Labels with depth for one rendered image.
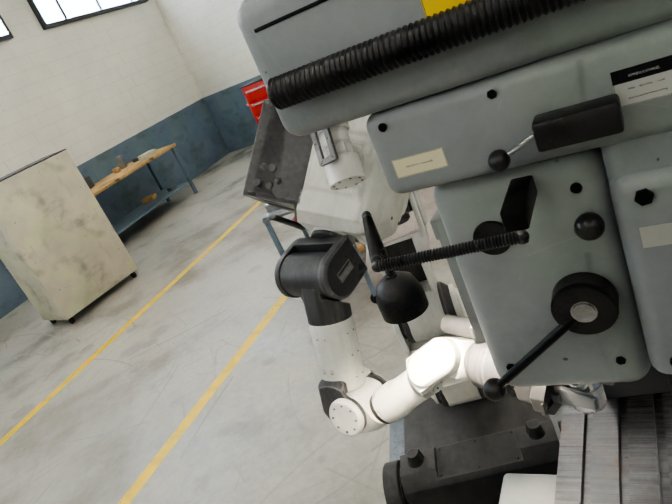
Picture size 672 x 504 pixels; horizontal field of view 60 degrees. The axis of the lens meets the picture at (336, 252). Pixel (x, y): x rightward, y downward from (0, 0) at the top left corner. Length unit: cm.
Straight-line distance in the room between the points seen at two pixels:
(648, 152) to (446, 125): 19
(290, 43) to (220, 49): 1118
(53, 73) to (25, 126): 107
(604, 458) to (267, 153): 86
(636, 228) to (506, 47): 23
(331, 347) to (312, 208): 27
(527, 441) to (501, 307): 106
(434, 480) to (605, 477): 68
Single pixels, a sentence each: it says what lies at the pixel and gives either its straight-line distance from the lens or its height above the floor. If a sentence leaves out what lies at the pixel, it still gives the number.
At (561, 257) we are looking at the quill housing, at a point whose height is 151.
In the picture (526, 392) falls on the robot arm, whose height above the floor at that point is 124.
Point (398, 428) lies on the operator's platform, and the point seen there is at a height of 40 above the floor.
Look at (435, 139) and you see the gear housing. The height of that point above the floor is 169.
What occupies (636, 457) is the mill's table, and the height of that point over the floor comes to 94.
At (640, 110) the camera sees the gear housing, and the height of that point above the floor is 166.
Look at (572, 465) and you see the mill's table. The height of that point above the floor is 94.
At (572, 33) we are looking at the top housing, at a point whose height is 175.
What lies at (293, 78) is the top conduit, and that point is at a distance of 62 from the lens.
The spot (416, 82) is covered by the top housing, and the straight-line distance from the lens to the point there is 61.
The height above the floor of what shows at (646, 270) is 149.
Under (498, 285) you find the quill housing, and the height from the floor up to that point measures 148.
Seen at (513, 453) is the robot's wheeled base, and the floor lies 59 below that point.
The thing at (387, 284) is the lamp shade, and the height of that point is 148.
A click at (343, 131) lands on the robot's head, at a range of 104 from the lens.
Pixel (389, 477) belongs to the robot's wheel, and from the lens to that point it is 185.
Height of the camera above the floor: 185
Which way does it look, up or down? 22 degrees down
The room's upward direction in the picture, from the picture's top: 24 degrees counter-clockwise
